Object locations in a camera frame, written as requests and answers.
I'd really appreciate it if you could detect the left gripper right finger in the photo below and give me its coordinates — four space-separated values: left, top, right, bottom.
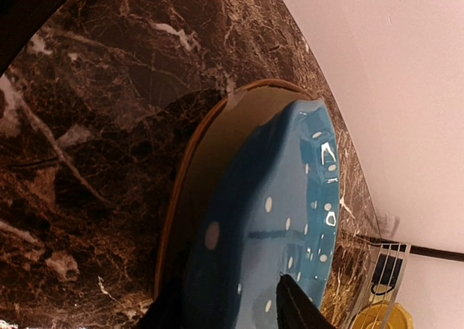
276 274 334 329

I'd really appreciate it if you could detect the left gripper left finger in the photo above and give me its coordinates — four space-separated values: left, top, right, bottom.
139 276 185 329

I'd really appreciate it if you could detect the blue polka dot plate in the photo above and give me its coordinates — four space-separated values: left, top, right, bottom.
183 100 340 328

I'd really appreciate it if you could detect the yellow polka dot plate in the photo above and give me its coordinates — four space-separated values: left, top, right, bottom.
352 302 414 329

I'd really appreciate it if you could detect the dark blue mug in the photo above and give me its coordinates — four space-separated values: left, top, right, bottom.
370 254 402 296

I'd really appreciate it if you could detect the wire dish rack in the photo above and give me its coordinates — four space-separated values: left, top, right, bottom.
340 241 412 328

